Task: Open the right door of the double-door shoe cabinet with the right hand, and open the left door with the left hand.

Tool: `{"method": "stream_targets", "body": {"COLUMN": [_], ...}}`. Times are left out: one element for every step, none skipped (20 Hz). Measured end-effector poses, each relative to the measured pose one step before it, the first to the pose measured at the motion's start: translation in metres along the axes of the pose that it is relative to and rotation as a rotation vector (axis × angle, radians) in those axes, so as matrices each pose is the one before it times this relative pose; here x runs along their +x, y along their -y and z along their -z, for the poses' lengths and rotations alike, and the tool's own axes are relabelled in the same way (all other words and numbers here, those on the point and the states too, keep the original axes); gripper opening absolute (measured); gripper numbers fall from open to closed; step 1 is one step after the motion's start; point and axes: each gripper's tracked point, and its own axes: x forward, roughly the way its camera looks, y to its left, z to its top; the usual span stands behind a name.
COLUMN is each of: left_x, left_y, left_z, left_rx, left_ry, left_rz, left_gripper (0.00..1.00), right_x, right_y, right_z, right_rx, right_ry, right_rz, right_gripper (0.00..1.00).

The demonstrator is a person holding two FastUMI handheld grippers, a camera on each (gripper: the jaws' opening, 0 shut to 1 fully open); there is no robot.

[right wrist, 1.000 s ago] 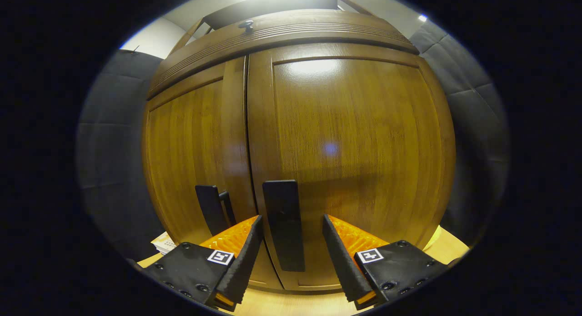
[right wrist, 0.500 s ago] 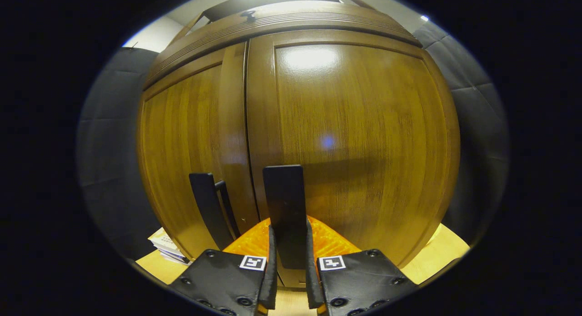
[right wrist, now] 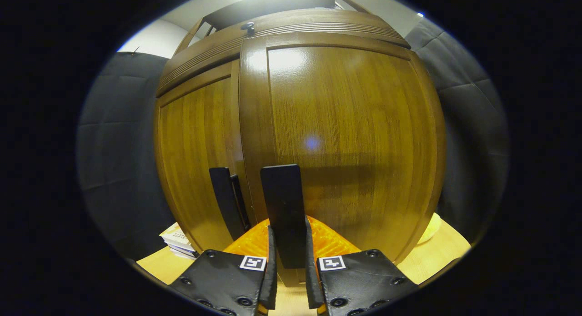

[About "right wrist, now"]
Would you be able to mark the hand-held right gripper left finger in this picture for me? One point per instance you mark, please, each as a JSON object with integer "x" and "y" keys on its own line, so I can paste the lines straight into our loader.
{"x": 272, "y": 279}

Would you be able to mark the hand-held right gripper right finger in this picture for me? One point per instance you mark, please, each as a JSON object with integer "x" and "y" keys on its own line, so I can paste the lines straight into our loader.
{"x": 310, "y": 279}

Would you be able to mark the wooden shoe cabinet door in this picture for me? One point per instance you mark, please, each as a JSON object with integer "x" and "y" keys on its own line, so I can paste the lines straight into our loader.
{"x": 195, "y": 147}
{"x": 345, "y": 125}

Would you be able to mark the wooden double-door shoe cabinet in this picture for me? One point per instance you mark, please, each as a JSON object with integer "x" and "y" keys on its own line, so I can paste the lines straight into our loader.
{"x": 268, "y": 4}

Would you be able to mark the wooden cabinet drawer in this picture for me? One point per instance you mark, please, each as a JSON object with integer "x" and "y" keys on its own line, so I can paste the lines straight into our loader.
{"x": 209, "y": 50}

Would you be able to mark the pale yellow round object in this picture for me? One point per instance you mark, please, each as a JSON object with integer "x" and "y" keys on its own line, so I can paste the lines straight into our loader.
{"x": 429, "y": 229}

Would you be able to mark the black drawer knob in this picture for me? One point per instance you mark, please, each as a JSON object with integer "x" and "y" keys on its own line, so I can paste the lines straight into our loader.
{"x": 248, "y": 27}

